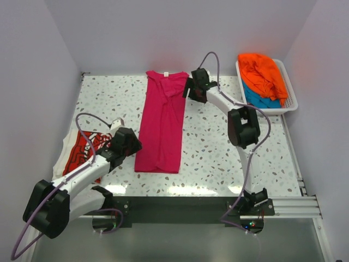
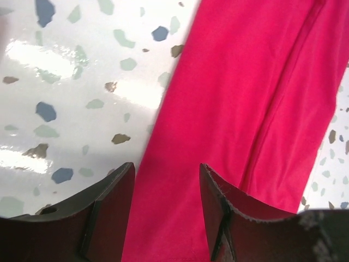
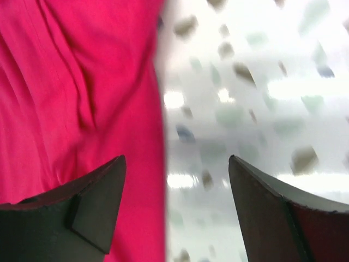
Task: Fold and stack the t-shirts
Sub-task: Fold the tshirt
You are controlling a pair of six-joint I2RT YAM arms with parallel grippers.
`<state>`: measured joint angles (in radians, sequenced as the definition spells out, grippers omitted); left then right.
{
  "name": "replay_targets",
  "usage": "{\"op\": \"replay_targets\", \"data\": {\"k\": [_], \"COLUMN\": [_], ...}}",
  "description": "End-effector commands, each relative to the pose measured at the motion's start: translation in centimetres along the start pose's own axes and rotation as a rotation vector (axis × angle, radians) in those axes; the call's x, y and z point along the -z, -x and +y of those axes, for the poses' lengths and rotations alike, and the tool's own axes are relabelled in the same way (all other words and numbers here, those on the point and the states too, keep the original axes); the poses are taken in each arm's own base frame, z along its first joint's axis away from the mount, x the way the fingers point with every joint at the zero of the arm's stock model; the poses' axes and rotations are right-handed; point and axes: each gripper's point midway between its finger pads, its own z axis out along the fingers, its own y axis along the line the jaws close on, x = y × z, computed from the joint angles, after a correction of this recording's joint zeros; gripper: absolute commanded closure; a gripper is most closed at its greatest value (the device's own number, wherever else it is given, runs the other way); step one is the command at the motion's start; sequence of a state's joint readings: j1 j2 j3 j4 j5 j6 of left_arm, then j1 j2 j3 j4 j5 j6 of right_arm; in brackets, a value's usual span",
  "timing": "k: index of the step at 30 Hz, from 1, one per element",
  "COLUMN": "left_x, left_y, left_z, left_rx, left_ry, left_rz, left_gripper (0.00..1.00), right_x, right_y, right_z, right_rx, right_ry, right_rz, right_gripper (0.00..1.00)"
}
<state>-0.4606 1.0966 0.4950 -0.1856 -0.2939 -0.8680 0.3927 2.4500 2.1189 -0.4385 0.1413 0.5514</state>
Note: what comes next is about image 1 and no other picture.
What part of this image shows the folded white red t shirt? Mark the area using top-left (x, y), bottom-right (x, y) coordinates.
top-left (52, 129), bottom-right (112, 180)

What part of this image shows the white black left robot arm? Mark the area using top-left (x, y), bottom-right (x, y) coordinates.
top-left (23, 127), bottom-right (142, 239)

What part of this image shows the orange t shirt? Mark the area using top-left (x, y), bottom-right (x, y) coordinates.
top-left (238, 53), bottom-right (288, 107)

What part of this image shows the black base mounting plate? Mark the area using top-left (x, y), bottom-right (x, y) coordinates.
top-left (81, 195), bottom-right (275, 235)

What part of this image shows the magenta t shirt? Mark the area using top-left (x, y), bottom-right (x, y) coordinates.
top-left (134, 70), bottom-right (189, 174)

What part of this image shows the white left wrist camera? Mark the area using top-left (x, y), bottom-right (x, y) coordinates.
top-left (110, 117), bottom-right (124, 131)

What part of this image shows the blue t shirt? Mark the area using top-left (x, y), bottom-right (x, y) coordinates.
top-left (242, 81), bottom-right (281, 109)

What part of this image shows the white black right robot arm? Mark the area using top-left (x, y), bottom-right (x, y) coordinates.
top-left (183, 68), bottom-right (268, 215)

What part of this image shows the white plastic basket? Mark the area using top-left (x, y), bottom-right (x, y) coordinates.
top-left (236, 59), bottom-right (298, 116)

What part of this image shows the aluminium rail frame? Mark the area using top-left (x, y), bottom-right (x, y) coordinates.
top-left (20, 169), bottom-right (328, 262)

